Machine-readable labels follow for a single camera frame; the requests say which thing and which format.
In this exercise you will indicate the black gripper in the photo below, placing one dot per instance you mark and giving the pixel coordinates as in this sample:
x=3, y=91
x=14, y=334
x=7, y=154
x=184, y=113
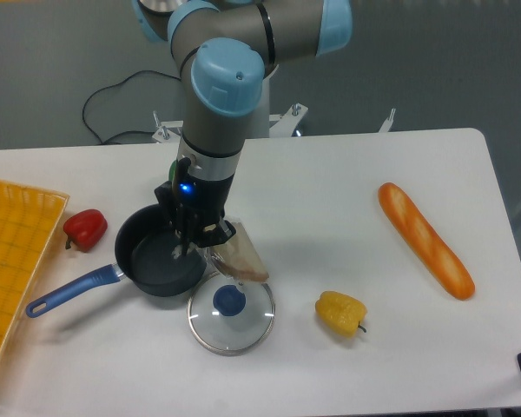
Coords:
x=195, y=207

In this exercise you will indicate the slice of toast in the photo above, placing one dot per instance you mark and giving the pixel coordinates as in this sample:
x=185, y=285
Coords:
x=238, y=258

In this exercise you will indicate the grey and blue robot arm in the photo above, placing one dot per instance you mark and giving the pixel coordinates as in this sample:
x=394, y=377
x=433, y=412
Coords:
x=223, y=52

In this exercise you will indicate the green object behind gripper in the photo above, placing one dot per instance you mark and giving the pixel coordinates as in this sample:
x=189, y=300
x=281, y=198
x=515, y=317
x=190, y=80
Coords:
x=172, y=173

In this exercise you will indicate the glass lid with blue knob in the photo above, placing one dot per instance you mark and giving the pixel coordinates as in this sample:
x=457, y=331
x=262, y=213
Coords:
x=230, y=317

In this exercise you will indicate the red bell pepper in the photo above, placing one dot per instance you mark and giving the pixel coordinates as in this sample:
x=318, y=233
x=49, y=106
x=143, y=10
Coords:
x=85, y=229

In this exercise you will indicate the yellow bell pepper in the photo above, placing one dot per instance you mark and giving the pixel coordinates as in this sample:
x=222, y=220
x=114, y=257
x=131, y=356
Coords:
x=342, y=313

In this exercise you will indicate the yellow woven basket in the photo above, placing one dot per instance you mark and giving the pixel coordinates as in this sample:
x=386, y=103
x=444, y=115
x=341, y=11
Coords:
x=28, y=220

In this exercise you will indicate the orange baguette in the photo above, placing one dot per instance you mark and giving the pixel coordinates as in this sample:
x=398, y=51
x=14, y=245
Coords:
x=441, y=262

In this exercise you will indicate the dark pot with blue handle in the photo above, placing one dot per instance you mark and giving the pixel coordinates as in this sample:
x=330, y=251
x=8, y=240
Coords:
x=144, y=253

